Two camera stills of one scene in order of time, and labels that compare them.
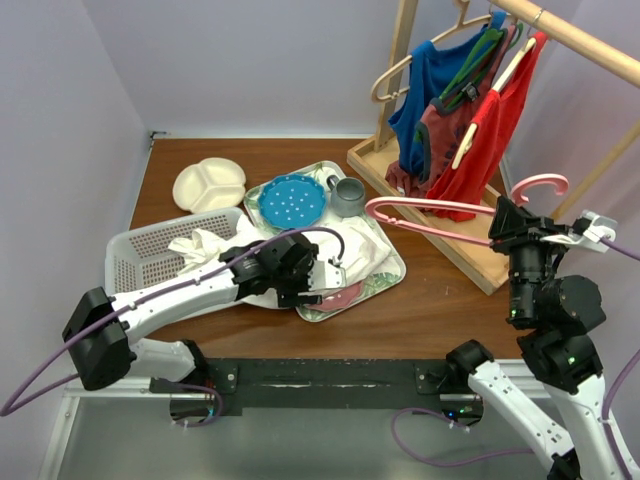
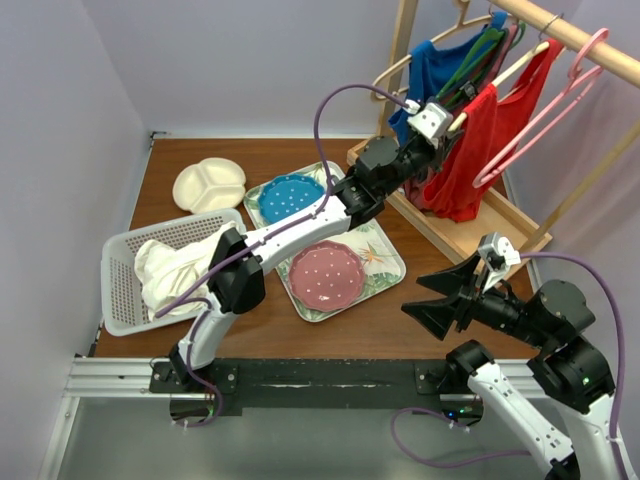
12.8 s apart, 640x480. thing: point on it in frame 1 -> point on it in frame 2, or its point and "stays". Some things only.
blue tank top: (431, 71) stays
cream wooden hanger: (497, 87) -> (540, 48)
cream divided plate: (211, 184) stays
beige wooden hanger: (459, 22) stays
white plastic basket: (141, 255) stays
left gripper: (290, 297) -> (437, 149)
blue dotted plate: (291, 201) stays
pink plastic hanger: (373, 204) -> (573, 70)
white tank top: (362, 251) -> (167, 273)
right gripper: (512, 225) -> (457, 281)
